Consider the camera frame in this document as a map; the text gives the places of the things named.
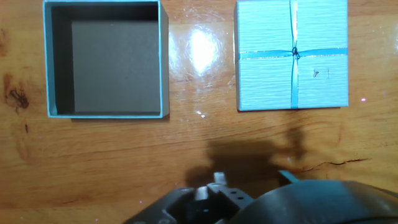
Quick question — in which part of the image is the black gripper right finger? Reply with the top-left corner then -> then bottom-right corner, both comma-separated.
278,170 -> 301,187

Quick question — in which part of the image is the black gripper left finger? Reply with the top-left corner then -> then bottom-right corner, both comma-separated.
124,172 -> 254,224

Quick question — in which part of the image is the light blue ribboned box lid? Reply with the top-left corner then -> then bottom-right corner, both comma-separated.
233,0 -> 349,112

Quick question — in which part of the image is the light blue open box base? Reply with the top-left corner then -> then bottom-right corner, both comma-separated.
42,0 -> 170,119

